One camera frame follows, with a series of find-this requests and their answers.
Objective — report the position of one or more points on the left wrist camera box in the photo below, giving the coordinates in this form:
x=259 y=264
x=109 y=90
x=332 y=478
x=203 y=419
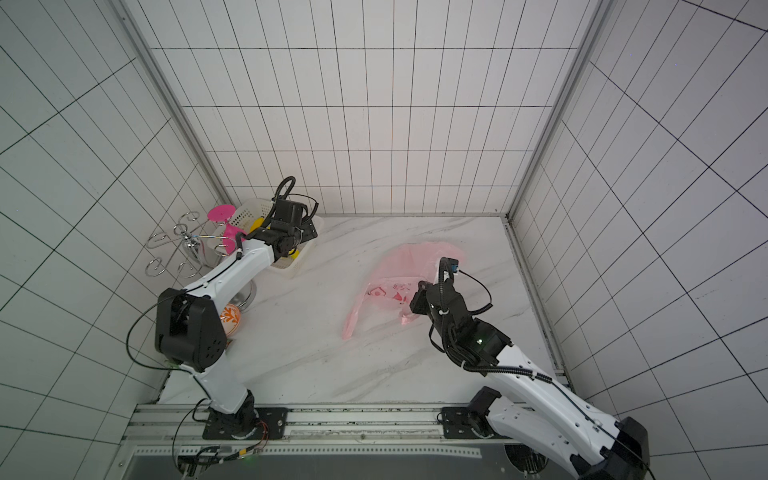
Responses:
x=283 y=191

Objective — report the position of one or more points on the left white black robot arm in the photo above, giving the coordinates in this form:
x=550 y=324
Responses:
x=189 y=332

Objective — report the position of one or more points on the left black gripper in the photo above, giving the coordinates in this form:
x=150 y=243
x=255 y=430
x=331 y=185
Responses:
x=308 y=229

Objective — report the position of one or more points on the aluminium mounting rail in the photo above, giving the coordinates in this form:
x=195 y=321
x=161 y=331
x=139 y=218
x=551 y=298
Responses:
x=177 y=431

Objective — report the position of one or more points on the yellow banana bunch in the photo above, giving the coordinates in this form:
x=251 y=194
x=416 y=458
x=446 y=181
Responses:
x=258 y=223

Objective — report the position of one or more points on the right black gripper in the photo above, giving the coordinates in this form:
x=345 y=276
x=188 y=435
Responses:
x=424 y=297

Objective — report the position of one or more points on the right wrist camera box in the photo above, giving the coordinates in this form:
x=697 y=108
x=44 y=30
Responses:
x=447 y=269

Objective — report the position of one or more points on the white perforated plastic basket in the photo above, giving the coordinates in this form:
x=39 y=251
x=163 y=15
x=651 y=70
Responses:
x=244 y=218

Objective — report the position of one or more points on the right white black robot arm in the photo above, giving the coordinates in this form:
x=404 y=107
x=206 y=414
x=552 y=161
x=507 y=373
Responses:
x=527 y=405

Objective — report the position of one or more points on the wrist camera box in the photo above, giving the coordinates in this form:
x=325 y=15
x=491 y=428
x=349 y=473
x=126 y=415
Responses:
x=283 y=191
x=447 y=269

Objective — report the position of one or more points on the pink plastic bag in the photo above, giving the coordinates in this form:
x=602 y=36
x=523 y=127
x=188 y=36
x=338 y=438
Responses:
x=394 y=281

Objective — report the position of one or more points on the chrome hook stand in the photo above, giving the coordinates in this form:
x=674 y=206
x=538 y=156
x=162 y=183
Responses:
x=186 y=251

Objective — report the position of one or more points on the orange patterned round container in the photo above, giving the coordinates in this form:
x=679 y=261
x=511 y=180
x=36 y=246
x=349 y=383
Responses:
x=230 y=319

